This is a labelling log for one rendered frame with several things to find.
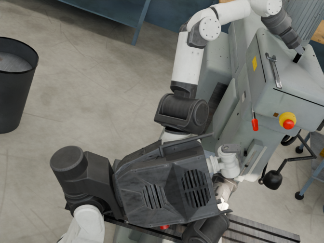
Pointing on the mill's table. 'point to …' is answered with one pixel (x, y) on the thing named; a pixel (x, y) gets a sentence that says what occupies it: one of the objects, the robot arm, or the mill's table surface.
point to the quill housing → (239, 123)
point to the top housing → (308, 103)
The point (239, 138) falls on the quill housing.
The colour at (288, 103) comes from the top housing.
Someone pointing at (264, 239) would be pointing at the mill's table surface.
